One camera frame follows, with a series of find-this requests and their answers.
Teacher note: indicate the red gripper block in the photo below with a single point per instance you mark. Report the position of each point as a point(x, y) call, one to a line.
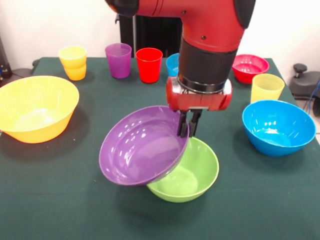
point(200, 101)

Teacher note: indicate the green bowl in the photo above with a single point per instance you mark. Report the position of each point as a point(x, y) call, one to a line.
point(195, 175)

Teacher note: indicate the purple bowl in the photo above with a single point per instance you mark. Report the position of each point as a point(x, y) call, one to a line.
point(140, 150)

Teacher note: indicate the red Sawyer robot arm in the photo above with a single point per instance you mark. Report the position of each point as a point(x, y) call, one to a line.
point(210, 25)

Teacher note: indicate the small blue bowl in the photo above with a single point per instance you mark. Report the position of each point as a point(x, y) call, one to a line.
point(172, 66)

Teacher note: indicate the red cup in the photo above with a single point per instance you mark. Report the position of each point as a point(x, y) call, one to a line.
point(148, 67)

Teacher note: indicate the small red bowl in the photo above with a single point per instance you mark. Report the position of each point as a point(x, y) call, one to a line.
point(252, 70)

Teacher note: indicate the pale yellow translucent cup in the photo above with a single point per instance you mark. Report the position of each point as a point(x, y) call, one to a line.
point(266, 90)

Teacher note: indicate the large blue bowl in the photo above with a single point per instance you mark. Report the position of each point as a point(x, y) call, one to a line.
point(275, 130)

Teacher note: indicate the purple cup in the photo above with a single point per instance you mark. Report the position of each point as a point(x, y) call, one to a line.
point(118, 62)

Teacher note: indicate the black floor device with knob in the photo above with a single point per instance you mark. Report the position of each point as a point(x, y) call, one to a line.
point(305, 85)

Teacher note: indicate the orange yellow cup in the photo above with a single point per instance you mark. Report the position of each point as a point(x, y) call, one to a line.
point(73, 65)

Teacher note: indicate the dark green tablecloth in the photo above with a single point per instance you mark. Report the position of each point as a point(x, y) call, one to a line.
point(75, 215)

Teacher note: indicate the large orange bowl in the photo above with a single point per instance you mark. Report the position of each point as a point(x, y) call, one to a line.
point(37, 120)

